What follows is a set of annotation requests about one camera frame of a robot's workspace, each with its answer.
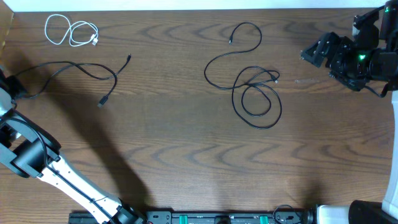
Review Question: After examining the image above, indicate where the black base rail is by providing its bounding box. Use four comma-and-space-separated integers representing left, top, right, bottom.
68, 210, 315, 224

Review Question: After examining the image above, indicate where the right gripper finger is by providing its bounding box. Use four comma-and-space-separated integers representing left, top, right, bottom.
303, 52, 328, 68
300, 32, 341, 59

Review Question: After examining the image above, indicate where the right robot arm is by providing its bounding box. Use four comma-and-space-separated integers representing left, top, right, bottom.
300, 0, 397, 224

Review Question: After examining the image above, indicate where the black usb cable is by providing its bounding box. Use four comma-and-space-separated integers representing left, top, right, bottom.
14, 54, 132, 109

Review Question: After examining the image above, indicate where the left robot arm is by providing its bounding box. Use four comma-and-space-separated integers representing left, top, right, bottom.
1, 75, 147, 223

